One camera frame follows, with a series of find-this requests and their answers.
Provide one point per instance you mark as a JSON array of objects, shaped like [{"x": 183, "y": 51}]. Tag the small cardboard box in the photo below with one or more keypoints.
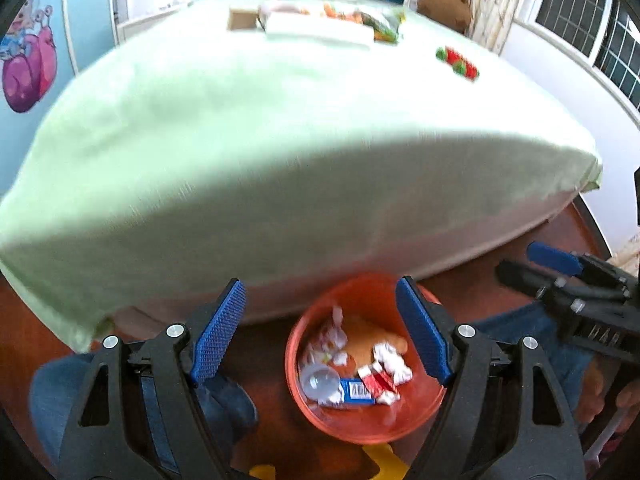
[{"x": 240, "y": 19}]

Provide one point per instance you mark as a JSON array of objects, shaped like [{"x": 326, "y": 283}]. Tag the green snack wrapper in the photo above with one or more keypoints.
[{"x": 386, "y": 26}]

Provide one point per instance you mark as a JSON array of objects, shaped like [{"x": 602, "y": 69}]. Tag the orange trash bin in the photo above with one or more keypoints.
[{"x": 371, "y": 296}]

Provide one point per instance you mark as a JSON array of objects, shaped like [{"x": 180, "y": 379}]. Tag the brown plush toy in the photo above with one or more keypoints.
[{"x": 454, "y": 14}]

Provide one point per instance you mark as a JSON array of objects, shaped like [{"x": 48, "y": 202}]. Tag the red green candy wrapper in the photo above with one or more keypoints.
[{"x": 458, "y": 63}]

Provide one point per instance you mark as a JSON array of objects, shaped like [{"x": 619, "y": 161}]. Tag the blue snack box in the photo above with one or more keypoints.
[{"x": 355, "y": 393}]

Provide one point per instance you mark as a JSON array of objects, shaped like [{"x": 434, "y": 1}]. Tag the orange snack bag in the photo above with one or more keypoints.
[{"x": 362, "y": 336}]

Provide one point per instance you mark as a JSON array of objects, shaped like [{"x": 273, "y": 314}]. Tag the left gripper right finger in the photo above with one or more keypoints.
[{"x": 504, "y": 414}]

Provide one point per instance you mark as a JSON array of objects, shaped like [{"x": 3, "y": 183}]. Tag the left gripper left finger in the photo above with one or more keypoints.
[{"x": 108, "y": 434}]

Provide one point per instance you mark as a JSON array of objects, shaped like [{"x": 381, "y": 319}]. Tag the window with bars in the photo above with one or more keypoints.
[{"x": 599, "y": 35}]

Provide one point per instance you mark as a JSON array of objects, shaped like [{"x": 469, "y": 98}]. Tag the white tissue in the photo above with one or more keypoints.
[{"x": 393, "y": 363}]

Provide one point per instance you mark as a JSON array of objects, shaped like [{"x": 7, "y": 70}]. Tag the blue cartoon wardrobe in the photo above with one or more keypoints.
[{"x": 47, "y": 43}]

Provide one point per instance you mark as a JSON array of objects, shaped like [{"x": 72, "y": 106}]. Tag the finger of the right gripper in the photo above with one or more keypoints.
[
  {"x": 527, "y": 280},
  {"x": 552, "y": 258}
]

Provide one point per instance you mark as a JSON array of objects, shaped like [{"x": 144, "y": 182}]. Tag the yellow slipper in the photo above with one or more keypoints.
[{"x": 390, "y": 466}]

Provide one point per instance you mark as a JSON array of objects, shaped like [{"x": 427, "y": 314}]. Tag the red white wrapper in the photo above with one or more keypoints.
[{"x": 379, "y": 384}]

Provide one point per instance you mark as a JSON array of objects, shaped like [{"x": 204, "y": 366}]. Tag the orange peel wrapper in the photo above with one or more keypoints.
[{"x": 353, "y": 16}]

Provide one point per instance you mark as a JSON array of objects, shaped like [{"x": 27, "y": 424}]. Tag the person blue jeans leg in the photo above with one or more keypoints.
[{"x": 228, "y": 411}]

